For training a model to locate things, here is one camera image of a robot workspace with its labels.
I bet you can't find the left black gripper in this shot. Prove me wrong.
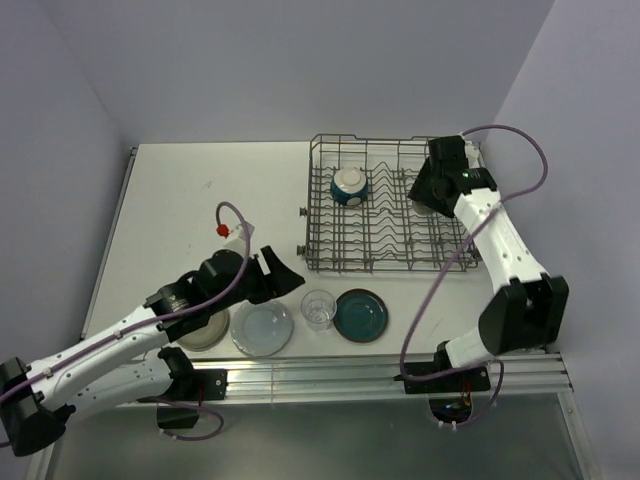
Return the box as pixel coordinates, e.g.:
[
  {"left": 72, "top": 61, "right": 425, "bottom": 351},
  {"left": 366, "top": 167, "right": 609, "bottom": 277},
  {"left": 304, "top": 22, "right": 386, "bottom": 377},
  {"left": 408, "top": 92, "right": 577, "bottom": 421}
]
[{"left": 208, "top": 244, "right": 303, "bottom": 313}]

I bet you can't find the clear glass tumbler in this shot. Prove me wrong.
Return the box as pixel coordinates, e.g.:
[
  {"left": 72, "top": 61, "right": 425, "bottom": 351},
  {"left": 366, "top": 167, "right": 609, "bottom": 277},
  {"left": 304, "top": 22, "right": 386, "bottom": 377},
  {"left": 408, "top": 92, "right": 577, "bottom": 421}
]
[{"left": 300, "top": 289, "right": 337, "bottom": 332}]

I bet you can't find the teal white ceramic bowl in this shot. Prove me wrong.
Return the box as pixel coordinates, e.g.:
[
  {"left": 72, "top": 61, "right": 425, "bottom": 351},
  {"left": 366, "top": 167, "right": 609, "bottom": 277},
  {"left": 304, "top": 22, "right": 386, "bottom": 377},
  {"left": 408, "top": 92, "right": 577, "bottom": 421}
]
[{"left": 330, "top": 168, "right": 368, "bottom": 207}]

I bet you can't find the olive ceramic mug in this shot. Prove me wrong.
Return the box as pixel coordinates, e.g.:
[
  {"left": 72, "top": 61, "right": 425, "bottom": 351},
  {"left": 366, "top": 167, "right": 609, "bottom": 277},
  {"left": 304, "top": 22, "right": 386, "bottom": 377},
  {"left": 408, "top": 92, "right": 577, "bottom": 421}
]
[{"left": 412, "top": 201, "right": 435, "bottom": 216}]

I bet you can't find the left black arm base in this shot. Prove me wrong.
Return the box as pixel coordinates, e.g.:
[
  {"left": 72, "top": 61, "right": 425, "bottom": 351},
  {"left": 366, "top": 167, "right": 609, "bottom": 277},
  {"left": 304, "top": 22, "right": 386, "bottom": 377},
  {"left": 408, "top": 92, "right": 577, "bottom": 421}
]
[{"left": 138, "top": 369, "right": 227, "bottom": 442}]

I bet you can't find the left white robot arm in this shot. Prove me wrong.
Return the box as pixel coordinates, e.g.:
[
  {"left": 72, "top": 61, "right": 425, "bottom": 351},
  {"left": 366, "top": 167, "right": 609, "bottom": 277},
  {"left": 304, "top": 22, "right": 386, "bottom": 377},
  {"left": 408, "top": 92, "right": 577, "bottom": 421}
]
[{"left": 1, "top": 247, "right": 305, "bottom": 457}]

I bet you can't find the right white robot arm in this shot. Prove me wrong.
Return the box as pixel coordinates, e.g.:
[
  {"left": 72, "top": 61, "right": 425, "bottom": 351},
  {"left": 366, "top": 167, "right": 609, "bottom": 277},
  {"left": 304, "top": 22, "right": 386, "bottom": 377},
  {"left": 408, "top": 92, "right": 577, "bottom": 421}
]
[{"left": 408, "top": 135, "right": 569, "bottom": 390}]

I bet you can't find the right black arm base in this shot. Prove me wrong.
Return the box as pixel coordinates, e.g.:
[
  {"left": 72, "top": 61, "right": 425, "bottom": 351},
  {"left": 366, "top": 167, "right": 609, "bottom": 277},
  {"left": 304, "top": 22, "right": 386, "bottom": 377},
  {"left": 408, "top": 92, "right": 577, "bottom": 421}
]
[{"left": 393, "top": 361, "right": 505, "bottom": 432}]

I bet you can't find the beige ceramic plate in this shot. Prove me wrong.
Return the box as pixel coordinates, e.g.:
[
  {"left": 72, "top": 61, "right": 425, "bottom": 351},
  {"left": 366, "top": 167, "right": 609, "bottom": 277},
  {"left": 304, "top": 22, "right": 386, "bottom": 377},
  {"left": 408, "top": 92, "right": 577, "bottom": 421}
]
[{"left": 176, "top": 310, "right": 230, "bottom": 352}]

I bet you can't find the teal ceramic plate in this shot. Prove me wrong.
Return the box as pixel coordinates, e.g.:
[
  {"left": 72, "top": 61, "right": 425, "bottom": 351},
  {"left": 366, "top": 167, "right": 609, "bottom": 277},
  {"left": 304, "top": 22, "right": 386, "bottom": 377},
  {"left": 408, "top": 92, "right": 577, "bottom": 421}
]
[{"left": 333, "top": 288, "right": 389, "bottom": 344}]

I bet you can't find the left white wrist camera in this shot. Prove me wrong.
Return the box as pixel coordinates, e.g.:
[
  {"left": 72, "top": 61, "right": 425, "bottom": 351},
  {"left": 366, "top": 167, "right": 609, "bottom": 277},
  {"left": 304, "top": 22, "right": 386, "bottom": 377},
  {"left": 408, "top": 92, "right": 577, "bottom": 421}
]
[{"left": 216, "top": 223, "right": 254, "bottom": 256}]

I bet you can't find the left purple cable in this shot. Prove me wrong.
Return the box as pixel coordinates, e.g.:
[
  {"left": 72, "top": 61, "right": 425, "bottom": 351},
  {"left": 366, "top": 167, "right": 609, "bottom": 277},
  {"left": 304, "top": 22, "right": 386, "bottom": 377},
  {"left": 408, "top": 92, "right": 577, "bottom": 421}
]
[{"left": 0, "top": 201, "right": 256, "bottom": 449}]

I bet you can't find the purple cable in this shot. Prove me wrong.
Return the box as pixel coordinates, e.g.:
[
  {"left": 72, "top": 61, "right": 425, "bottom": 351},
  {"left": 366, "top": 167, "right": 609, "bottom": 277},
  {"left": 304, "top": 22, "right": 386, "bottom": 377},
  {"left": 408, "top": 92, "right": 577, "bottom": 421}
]
[
  {"left": 398, "top": 124, "right": 549, "bottom": 384},
  {"left": 0, "top": 201, "right": 256, "bottom": 449}
]

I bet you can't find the grey wire dish rack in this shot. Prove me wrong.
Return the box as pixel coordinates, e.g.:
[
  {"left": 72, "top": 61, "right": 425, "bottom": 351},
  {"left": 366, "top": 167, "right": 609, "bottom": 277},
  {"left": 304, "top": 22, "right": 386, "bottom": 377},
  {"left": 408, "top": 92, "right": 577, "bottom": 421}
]
[{"left": 297, "top": 134, "right": 467, "bottom": 274}]

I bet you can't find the aluminium mounting rail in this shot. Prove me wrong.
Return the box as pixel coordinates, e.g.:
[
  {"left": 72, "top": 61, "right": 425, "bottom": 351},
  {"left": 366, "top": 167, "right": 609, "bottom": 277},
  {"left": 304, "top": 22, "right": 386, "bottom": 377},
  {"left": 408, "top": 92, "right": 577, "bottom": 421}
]
[{"left": 114, "top": 349, "right": 574, "bottom": 409}]

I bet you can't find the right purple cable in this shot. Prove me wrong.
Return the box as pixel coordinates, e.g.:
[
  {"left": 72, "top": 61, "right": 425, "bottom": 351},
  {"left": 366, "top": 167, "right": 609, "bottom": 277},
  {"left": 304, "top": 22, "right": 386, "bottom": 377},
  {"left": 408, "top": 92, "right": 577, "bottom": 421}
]
[{"left": 398, "top": 124, "right": 549, "bottom": 384}]

